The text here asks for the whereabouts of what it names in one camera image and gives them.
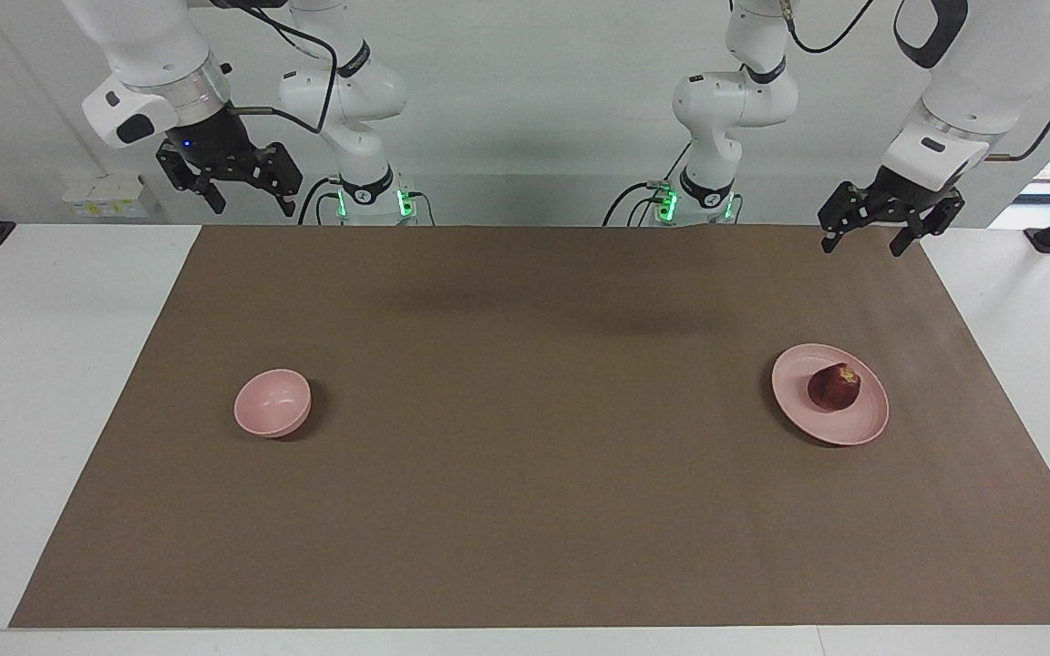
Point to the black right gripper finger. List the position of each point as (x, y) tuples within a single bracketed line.
[(188, 178), (277, 171)]

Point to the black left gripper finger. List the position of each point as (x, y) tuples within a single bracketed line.
[(844, 211), (940, 214)]

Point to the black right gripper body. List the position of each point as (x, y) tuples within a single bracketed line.
[(211, 146)]

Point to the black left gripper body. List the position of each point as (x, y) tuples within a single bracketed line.
[(910, 196)]

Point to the dark red apple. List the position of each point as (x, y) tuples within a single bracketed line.
[(833, 390)]

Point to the pink plate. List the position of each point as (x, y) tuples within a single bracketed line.
[(853, 430)]

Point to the pink bowl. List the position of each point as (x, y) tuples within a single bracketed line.
[(272, 401)]

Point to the brown table mat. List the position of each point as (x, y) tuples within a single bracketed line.
[(525, 456)]

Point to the white wall socket box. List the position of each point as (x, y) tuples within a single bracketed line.
[(110, 196)]

